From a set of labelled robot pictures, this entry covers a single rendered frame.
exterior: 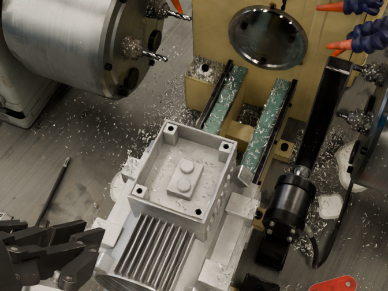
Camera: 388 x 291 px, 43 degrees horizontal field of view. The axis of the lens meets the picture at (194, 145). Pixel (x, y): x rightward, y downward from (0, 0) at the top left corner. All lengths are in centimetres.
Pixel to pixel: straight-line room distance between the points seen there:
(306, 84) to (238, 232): 41
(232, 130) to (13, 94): 44
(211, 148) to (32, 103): 53
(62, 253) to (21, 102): 64
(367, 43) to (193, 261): 34
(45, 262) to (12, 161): 66
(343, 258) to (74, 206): 52
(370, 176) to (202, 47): 43
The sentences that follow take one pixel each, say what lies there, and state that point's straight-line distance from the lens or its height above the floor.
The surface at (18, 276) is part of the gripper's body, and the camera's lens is 38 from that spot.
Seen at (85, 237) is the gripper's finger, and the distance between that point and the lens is 51.
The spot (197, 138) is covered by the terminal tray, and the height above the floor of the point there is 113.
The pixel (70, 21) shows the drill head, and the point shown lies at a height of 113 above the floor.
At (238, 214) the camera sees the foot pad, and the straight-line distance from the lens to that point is 66.
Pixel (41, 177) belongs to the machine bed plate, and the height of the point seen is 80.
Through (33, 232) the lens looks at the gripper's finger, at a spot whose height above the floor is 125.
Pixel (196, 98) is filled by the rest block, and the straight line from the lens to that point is 104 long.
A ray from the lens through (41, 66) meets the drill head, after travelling 89.
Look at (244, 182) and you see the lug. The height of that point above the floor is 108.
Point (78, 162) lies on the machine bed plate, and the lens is 104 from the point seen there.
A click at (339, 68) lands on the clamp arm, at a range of 58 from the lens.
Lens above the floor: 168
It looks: 59 degrees down
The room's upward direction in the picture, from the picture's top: 2 degrees counter-clockwise
